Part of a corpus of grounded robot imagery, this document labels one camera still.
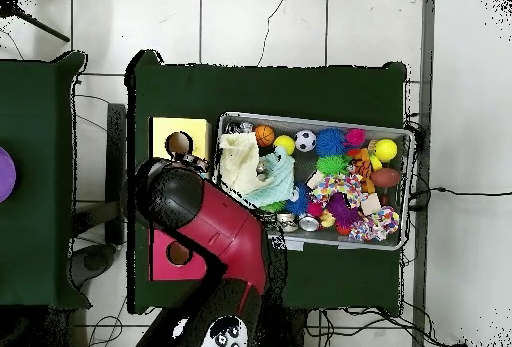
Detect mint green cloth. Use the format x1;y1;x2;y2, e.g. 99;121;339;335
239;146;297;211

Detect purple disc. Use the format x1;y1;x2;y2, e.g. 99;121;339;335
0;145;18;204

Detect clear mesh bin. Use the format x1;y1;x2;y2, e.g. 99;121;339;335
210;110;417;253

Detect green side table cloth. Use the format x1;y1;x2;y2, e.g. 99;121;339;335
0;50;91;311

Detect blue spiky ball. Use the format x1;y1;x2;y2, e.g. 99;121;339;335
314;126;349;159

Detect cream yellow cloth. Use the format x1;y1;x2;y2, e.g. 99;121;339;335
219;131;265;200

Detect polka dot cloth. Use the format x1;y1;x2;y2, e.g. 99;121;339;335
310;174;368;209

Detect small orange basketball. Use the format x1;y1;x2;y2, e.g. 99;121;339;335
253;124;277;149

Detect pink spiky ball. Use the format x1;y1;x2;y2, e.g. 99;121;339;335
344;127;368;148

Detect brown toy football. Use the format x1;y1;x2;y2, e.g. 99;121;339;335
371;166;402;190

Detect yellow ball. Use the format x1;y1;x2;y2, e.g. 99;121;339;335
273;134;296;157

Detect small soccer ball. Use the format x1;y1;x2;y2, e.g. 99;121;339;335
294;129;318;153

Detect wooden box with three holes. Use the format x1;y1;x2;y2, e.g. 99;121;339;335
149;115;214;283

